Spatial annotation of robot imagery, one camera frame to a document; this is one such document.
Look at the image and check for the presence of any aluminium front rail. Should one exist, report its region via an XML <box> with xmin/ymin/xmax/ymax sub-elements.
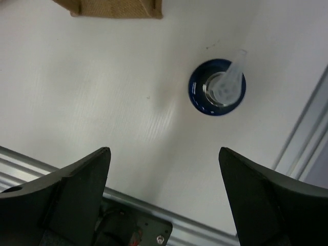
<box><xmin>1</xmin><ymin>147</ymin><xmax>240</xmax><ymax>245</ymax></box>

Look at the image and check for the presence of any brown canvas bag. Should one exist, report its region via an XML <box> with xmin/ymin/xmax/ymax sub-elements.
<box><xmin>54</xmin><ymin>0</ymin><xmax>163</xmax><ymax>19</ymax></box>

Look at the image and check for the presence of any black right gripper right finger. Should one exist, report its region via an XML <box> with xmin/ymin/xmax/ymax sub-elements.
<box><xmin>218</xmin><ymin>147</ymin><xmax>327</xmax><ymax>245</ymax></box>

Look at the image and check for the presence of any aluminium rail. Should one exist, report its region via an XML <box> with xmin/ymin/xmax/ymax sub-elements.
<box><xmin>1</xmin><ymin>147</ymin><xmax>240</xmax><ymax>245</ymax></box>
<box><xmin>274</xmin><ymin>69</ymin><xmax>327</xmax><ymax>179</ymax></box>

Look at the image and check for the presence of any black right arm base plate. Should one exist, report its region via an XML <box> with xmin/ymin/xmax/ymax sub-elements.
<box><xmin>92</xmin><ymin>198</ymin><xmax>173</xmax><ymax>246</ymax></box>

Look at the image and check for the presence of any orange bottle with blue cap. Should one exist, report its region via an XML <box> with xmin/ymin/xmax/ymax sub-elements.
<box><xmin>188</xmin><ymin>49</ymin><xmax>247</xmax><ymax>116</ymax></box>

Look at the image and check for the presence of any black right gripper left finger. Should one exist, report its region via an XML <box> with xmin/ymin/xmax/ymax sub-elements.
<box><xmin>1</xmin><ymin>147</ymin><xmax>111</xmax><ymax>245</ymax></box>

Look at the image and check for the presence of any aluminium right side rail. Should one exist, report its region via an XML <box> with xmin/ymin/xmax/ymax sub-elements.
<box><xmin>274</xmin><ymin>69</ymin><xmax>327</xmax><ymax>179</ymax></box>

